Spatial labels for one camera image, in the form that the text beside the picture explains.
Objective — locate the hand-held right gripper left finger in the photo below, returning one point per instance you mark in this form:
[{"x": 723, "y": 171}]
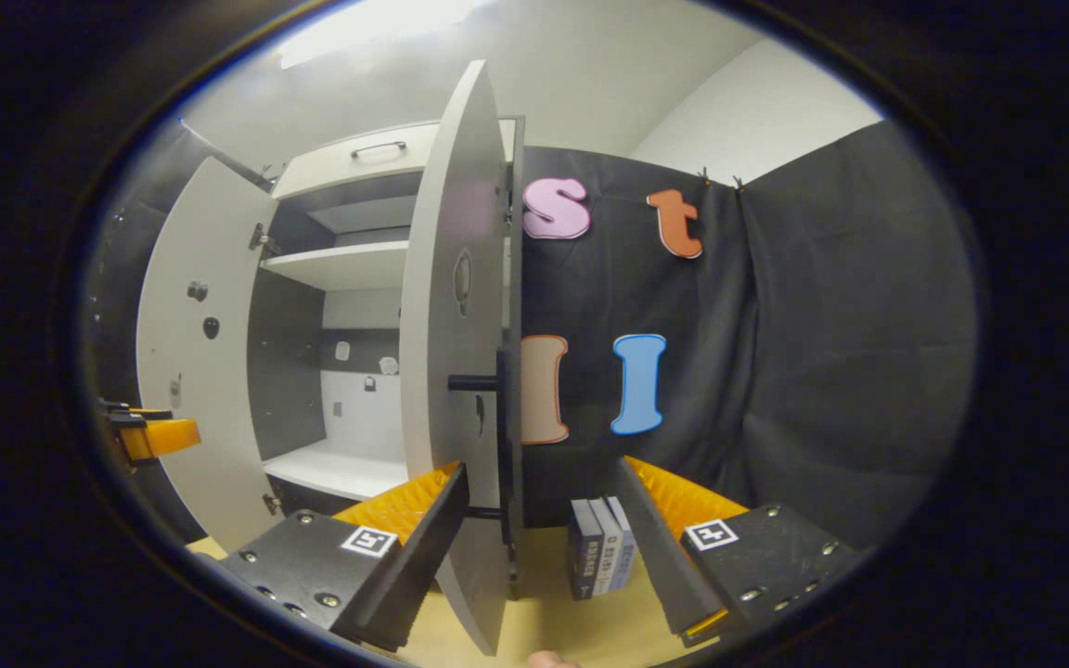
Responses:
[{"x": 423, "y": 547}]

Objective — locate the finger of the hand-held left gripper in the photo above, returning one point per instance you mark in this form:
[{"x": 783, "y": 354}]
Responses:
[
  {"x": 131, "y": 413},
  {"x": 163, "y": 438}
]

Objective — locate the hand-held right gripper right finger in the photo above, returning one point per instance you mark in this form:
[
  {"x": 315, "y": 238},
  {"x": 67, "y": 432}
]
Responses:
[{"x": 655, "y": 547}]

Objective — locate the white cabinet door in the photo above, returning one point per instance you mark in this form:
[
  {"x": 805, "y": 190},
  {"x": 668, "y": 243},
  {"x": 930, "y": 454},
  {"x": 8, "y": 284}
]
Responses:
[
  {"x": 442, "y": 278},
  {"x": 219, "y": 371}
]

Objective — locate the white cabinet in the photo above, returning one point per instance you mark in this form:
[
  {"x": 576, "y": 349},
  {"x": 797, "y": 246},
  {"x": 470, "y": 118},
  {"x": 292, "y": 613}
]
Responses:
[{"x": 358, "y": 464}]

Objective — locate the metal door hinge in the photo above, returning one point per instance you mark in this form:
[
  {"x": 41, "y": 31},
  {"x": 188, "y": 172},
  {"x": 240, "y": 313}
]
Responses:
[
  {"x": 271, "y": 505},
  {"x": 261, "y": 239}
]

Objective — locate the white cabinet shelf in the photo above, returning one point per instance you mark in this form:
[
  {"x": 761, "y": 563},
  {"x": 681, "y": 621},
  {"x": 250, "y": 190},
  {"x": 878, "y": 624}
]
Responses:
[{"x": 349, "y": 264}]

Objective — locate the white cabinet drawer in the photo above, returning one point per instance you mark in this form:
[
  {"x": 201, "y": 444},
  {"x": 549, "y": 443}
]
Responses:
[{"x": 358, "y": 167}]

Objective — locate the grey book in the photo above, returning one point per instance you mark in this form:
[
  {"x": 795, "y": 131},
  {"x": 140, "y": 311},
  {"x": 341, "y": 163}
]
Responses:
[{"x": 607, "y": 557}]

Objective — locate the dark blue book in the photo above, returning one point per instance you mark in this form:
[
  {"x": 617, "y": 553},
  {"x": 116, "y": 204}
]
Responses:
[{"x": 581, "y": 557}]

